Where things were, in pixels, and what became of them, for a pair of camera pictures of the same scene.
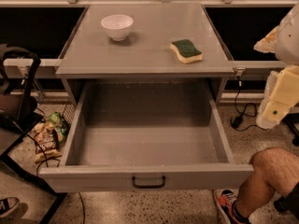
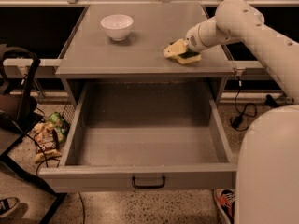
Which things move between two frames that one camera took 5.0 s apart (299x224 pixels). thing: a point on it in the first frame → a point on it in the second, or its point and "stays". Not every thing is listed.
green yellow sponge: x=186 y=51 stays
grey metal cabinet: x=149 y=42 stays
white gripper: x=289 y=41 → x=193 y=40
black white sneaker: x=8 y=204 stays
